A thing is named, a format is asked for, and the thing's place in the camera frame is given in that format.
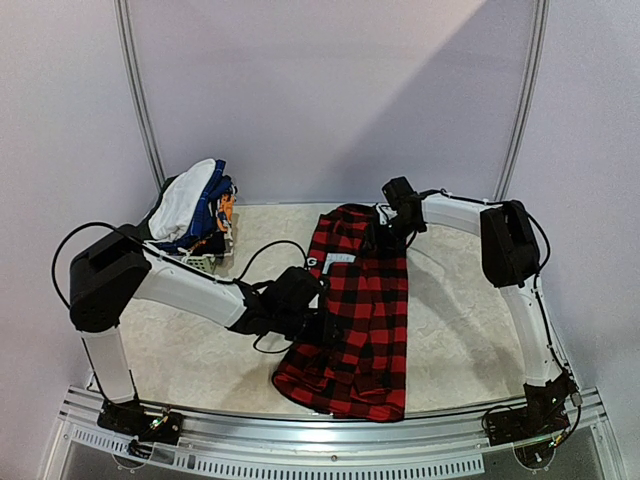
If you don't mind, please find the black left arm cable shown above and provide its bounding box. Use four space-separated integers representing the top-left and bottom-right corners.
50 222 309 354

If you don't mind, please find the aluminium front rail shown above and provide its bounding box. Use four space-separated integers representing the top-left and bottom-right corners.
42 387 626 479

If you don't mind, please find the aluminium left corner post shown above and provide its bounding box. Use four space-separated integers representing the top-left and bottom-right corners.
114 0 166 190

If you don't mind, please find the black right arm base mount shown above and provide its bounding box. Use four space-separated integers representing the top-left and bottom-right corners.
481 372 582 471

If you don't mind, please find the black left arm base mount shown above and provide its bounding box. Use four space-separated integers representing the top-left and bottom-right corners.
97 397 185 460

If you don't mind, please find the blue patterned garment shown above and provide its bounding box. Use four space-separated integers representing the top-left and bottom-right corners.
147 159 237 253

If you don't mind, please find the dark green garment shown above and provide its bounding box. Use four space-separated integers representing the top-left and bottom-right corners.
136 176 176 240

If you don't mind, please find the white folded garment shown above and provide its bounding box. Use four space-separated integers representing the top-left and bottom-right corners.
148 158 216 242

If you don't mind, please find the white laundry basket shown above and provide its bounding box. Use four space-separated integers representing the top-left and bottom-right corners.
150 239 234 274

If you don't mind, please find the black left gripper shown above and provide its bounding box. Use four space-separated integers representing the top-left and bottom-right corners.
273 310 345 347

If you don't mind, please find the red black plaid shirt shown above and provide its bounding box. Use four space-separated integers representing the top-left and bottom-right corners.
271 204 409 422

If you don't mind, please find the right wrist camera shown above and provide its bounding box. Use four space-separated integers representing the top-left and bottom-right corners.
382 176 417 210

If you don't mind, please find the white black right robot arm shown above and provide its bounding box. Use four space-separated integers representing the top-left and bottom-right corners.
380 177 582 436

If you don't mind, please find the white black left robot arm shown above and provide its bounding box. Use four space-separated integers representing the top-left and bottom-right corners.
68 224 340 434

